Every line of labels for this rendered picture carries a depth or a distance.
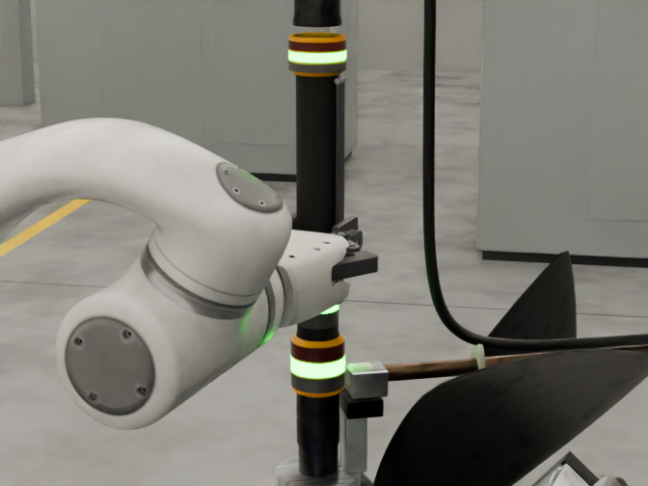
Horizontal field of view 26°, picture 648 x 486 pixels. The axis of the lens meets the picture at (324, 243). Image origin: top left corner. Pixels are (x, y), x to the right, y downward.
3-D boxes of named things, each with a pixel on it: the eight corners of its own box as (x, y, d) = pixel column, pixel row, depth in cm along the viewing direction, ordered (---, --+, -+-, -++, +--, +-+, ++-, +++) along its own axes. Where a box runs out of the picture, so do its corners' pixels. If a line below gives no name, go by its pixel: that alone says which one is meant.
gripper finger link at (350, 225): (316, 276, 105) (349, 254, 111) (357, 280, 104) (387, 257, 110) (316, 234, 105) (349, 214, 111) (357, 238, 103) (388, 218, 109)
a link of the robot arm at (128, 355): (195, 207, 92) (137, 314, 96) (89, 257, 80) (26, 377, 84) (297, 282, 91) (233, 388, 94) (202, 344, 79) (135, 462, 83)
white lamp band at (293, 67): (338, 66, 109) (338, 56, 109) (351, 72, 105) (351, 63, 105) (283, 67, 108) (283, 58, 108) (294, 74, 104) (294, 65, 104)
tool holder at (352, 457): (371, 460, 120) (372, 351, 117) (393, 494, 113) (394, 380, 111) (268, 469, 118) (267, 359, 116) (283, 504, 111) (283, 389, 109)
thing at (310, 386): (337, 373, 116) (337, 359, 115) (350, 391, 112) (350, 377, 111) (285, 377, 115) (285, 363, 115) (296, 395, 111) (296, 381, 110)
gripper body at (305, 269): (161, 338, 98) (231, 294, 108) (295, 357, 94) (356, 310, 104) (158, 234, 96) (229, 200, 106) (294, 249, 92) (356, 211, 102)
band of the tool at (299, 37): (337, 68, 109) (337, 32, 109) (351, 76, 105) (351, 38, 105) (283, 70, 108) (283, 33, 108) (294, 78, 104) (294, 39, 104)
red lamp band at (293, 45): (338, 44, 109) (338, 35, 109) (351, 51, 105) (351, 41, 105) (283, 46, 108) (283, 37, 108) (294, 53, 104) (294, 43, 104)
